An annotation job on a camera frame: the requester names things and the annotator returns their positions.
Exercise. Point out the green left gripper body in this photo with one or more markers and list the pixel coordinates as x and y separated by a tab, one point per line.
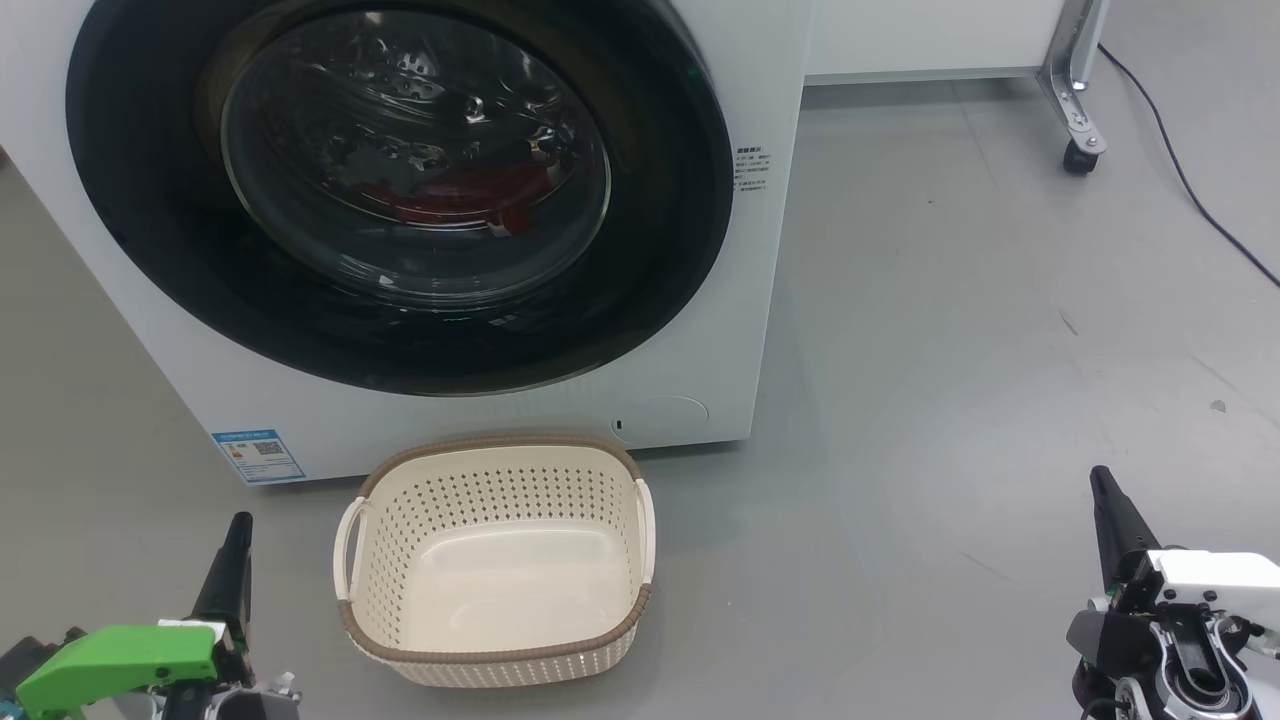
110	660

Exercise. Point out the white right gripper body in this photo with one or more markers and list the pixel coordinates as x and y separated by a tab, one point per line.
1215	585

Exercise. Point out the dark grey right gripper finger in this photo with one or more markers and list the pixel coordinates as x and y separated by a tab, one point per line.
1115	530

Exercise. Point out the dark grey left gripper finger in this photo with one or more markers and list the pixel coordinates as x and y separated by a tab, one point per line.
225	585

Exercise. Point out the grey washing machine door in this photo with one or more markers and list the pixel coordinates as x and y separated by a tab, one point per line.
150	200

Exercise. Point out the red and white garment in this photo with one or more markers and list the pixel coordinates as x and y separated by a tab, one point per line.
470	190

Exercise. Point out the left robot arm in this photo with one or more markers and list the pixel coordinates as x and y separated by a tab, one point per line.
35	660

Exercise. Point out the cream perforated laundry basket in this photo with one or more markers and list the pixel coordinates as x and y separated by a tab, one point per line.
520	570

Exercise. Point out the white front-load washing machine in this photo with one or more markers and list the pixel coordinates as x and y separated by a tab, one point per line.
770	300

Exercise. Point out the stainless steel washing machine drum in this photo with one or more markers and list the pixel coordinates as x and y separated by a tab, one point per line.
400	70

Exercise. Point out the blue energy label sticker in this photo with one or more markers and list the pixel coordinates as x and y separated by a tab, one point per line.
258	455

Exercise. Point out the black caster wheel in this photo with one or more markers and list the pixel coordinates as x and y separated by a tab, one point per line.
1080	158

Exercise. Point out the round white filter cover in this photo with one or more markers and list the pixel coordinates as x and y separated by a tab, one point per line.
665	418

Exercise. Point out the black text notice sticker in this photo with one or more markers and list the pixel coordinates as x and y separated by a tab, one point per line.
752	170

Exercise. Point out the white cabinet panel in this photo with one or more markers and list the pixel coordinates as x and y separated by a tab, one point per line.
920	35

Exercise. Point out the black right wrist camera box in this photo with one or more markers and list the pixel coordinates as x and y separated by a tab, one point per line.
1105	645

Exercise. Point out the silver metal frame leg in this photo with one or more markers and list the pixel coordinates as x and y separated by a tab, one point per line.
1070	70

